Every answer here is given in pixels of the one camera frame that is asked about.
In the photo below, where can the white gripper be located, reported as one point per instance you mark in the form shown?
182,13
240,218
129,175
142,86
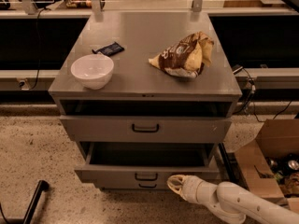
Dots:
191,187

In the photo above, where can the grey drawer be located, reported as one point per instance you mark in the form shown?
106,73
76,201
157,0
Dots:
134,185
145,162
145,129

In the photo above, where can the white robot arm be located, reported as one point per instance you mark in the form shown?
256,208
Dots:
229,202

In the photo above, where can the grey bottom drawer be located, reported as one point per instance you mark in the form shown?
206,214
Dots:
134,185

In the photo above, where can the grey drawer cabinet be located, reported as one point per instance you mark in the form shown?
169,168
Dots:
138,89

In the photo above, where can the grey top drawer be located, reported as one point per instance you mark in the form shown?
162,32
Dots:
145,129

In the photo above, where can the black metal leg bar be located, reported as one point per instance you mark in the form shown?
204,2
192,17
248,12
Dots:
230,164

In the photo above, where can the cardboard box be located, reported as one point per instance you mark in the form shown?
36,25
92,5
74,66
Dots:
276,139

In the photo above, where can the silver can in box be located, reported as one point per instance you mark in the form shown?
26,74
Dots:
294,165

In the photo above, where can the brown yellow chip bag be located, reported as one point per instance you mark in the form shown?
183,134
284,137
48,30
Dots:
186,58

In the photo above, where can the black chair leg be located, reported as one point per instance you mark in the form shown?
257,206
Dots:
42,186

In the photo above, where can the white bowl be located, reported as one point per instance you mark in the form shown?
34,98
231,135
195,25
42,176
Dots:
93,71

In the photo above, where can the dark blue snack packet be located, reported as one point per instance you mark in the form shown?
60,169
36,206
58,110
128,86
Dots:
109,50

